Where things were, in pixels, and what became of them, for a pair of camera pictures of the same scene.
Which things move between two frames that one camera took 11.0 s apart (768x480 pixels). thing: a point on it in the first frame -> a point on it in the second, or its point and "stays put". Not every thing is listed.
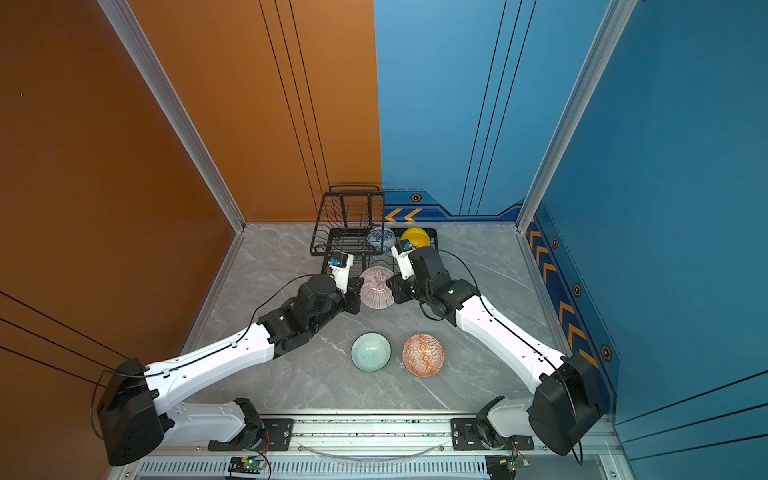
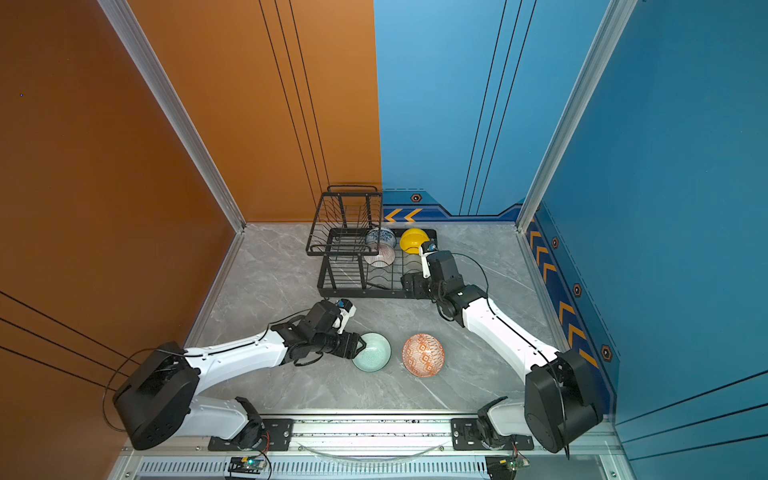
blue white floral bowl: [381, 240] stays put
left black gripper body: [348, 301] -> [344, 345]
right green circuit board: [501, 467] stays put
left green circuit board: [249, 465] stays put
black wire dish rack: [351, 221] stays put
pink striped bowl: [375, 293] -> [384, 258]
